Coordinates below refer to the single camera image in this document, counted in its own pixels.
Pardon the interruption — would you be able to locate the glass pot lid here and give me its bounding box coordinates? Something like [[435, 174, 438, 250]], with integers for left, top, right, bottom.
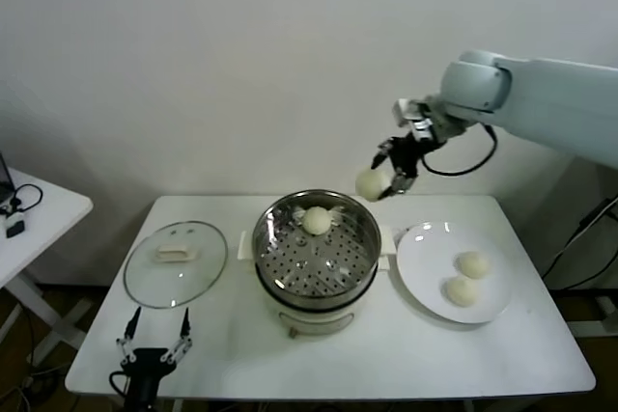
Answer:
[[123, 221, 229, 310]]

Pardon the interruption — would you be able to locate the black wall power cable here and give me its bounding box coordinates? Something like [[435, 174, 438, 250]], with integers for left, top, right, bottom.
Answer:
[[540, 197, 618, 290]]

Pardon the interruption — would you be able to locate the white electric cooker base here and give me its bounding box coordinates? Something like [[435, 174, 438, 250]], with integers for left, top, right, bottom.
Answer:
[[237, 226, 396, 339]]

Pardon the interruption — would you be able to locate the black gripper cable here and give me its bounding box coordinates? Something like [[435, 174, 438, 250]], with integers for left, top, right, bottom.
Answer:
[[422, 124, 498, 177], [109, 370, 132, 397]]

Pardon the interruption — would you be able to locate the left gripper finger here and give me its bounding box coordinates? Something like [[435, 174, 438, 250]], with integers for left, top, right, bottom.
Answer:
[[161, 307, 193, 364], [115, 306, 142, 365]]

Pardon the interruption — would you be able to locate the black looped cable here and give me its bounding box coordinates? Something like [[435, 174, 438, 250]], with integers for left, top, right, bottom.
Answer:
[[9, 183, 44, 213]]

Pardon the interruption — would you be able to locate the black tablet screen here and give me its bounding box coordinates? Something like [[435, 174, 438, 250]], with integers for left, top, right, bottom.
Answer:
[[0, 151, 14, 204]]

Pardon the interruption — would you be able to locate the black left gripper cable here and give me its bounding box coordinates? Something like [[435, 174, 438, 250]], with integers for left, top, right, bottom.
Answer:
[[109, 370, 132, 397]]

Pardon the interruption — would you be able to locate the white steamed baozi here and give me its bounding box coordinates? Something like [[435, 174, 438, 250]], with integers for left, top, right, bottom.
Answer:
[[457, 251, 491, 281], [302, 206, 332, 235], [355, 166, 393, 204], [443, 276, 480, 309]]

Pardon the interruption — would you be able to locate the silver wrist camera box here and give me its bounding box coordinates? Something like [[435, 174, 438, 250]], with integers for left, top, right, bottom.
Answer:
[[393, 98, 435, 143]]

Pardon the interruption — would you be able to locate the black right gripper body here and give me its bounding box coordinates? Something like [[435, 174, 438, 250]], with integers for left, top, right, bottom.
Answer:
[[388, 134, 438, 177]]

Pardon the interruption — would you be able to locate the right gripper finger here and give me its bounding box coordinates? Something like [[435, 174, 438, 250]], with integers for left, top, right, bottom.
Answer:
[[379, 168, 416, 201], [370, 139, 395, 170]]

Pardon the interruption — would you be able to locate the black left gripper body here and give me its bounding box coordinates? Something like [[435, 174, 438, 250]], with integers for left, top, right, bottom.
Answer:
[[123, 347, 169, 412]]

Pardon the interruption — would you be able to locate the perforated steel steamer basket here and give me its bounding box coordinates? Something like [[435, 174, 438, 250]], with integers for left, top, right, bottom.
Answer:
[[250, 191, 382, 298]]

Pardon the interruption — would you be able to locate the white round plate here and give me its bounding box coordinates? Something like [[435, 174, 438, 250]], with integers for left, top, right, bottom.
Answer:
[[395, 221, 513, 325]]

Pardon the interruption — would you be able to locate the white side table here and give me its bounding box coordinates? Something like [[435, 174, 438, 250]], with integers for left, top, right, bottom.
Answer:
[[0, 168, 94, 370]]

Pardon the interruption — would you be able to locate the small white adapter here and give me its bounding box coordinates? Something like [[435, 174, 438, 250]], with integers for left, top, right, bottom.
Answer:
[[0, 205, 25, 226]]

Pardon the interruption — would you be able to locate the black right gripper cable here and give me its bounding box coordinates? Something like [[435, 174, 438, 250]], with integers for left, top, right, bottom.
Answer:
[[422, 124, 498, 177]]

